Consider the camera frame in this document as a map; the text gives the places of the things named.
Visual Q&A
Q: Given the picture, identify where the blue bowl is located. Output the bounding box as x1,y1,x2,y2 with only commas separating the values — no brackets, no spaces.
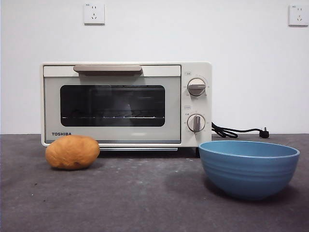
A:
198,140,301,201

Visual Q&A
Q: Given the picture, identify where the black power cable with plug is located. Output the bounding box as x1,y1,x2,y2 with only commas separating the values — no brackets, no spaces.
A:
211,121,270,140

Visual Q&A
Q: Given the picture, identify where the brown potato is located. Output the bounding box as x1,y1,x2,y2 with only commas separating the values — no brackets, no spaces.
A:
45,134,100,171

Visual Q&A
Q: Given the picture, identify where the beige temperature knob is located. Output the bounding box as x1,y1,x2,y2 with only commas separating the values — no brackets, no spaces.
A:
187,77,208,97

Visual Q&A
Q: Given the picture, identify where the cream Toshiba toaster oven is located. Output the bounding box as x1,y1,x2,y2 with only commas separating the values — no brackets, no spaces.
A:
40,61,213,158

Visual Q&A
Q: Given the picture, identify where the oven door with beige handle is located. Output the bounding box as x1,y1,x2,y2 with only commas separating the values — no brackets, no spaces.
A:
42,64,182,145

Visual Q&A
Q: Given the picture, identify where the white wall socket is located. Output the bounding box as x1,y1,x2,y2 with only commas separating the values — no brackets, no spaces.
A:
288,4,309,27
84,3,106,26

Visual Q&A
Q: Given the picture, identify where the metal wire oven rack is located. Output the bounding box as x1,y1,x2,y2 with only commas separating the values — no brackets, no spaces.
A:
61,109,166,120

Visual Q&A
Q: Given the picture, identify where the beige timer knob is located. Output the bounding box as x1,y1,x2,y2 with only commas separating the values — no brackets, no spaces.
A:
187,113,206,133

